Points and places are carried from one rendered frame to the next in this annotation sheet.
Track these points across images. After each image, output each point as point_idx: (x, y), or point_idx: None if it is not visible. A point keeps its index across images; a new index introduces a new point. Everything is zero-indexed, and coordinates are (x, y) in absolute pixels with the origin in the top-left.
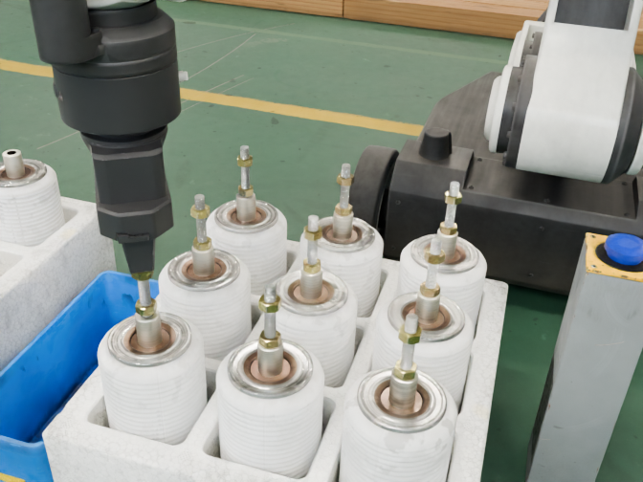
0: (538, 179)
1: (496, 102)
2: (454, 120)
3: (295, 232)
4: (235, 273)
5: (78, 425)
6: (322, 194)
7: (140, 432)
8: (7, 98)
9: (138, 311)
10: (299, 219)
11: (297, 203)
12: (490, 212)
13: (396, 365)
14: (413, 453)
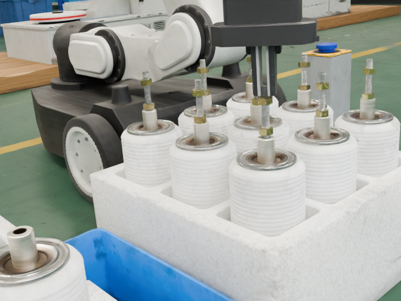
0: (173, 95)
1: (193, 28)
2: (69, 105)
3: (34, 218)
4: (219, 133)
5: (277, 239)
6: (6, 198)
7: (301, 220)
8: None
9: (268, 132)
10: (21, 213)
11: (0, 209)
12: (179, 115)
13: (367, 94)
14: (399, 127)
